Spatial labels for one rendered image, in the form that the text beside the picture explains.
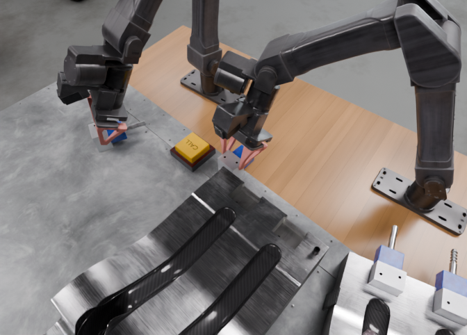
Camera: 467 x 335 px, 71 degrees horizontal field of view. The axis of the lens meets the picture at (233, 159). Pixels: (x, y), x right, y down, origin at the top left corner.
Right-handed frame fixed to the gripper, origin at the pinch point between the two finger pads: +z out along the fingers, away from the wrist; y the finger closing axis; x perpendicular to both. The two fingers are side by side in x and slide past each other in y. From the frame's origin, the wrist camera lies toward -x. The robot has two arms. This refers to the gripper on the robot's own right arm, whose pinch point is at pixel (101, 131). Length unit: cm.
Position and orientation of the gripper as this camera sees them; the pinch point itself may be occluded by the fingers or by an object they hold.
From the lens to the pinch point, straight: 86.4
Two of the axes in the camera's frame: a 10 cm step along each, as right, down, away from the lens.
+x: 7.9, -0.2, 6.1
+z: -4.4, 6.8, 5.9
